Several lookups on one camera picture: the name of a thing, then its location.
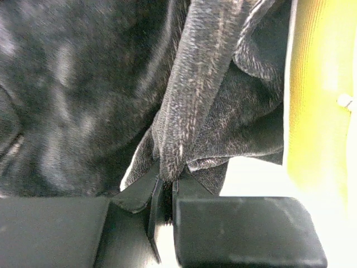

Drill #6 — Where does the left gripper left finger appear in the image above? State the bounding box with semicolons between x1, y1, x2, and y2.
1;164;162;267

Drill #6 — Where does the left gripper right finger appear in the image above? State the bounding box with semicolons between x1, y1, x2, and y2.
172;173;327;267

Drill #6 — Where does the white pillow with yellow edge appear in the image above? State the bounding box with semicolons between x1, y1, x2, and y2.
283;1;356;216

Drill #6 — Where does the black pillowcase with beige pattern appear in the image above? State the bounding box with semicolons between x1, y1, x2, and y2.
1;1;292;198

